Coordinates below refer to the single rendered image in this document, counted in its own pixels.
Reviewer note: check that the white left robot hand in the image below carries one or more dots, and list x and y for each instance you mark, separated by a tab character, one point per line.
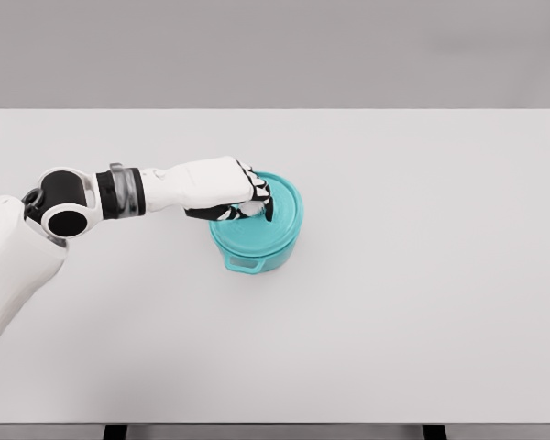
220	183

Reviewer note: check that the teal pot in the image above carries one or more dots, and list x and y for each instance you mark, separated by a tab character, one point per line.
275	261

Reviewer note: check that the teal pot lid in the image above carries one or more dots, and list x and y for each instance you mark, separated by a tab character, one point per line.
279	229

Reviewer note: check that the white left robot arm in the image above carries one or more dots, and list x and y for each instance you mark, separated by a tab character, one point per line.
73	197

